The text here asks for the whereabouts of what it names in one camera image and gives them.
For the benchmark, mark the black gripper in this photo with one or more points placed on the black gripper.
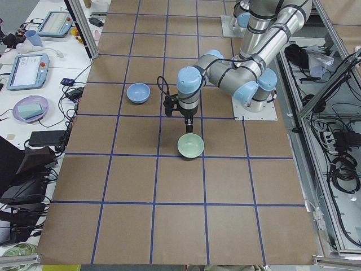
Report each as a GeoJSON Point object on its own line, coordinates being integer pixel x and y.
{"type": "Point", "coordinates": [188, 113]}

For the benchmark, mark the green bowl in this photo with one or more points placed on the green bowl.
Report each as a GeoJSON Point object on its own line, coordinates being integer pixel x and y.
{"type": "Point", "coordinates": [190, 145]}

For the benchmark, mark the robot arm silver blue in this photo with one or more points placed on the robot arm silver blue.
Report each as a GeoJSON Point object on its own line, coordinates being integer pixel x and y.
{"type": "Point", "coordinates": [268, 29]}

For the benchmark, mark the blue bowl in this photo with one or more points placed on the blue bowl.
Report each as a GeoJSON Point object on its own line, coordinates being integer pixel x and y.
{"type": "Point", "coordinates": [138, 93]}

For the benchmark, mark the pink cup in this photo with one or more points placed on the pink cup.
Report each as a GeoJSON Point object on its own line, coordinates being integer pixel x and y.
{"type": "Point", "coordinates": [96, 34]}

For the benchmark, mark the small blue black device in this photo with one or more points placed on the small blue black device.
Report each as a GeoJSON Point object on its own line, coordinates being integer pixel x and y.
{"type": "Point", "coordinates": [67, 82]}

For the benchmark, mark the black power adapter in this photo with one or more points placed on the black power adapter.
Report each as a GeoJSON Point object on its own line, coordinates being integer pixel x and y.
{"type": "Point", "coordinates": [46, 138]}

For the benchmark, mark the purple plate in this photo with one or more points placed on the purple plate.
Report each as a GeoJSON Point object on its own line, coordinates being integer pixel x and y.
{"type": "Point", "coordinates": [29, 100]}

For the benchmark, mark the green sponge block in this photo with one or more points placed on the green sponge block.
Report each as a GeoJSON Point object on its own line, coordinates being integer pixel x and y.
{"type": "Point", "coordinates": [26, 111]}

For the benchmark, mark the far teach pendant tablet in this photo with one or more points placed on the far teach pendant tablet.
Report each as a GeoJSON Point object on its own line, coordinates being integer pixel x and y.
{"type": "Point", "coordinates": [56, 24]}

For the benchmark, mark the teach pendant tablet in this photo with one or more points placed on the teach pendant tablet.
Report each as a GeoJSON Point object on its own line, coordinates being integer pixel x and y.
{"type": "Point", "coordinates": [28, 72]}
{"type": "Point", "coordinates": [56, 24]}

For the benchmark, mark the near teach pendant tablet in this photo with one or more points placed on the near teach pendant tablet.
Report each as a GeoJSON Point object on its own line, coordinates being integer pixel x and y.
{"type": "Point", "coordinates": [28, 72]}

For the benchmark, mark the black laptop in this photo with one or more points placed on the black laptop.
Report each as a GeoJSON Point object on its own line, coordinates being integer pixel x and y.
{"type": "Point", "coordinates": [24, 173]}

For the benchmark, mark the blue plastic cup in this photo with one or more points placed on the blue plastic cup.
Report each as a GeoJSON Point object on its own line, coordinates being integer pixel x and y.
{"type": "Point", "coordinates": [34, 38]}

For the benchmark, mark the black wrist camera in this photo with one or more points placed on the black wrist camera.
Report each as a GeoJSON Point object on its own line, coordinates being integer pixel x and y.
{"type": "Point", "coordinates": [170, 104]}

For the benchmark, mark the aluminium frame post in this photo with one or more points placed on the aluminium frame post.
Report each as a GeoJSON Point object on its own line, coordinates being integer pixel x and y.
{"type": "Point", "coordinates": [76, 11]}

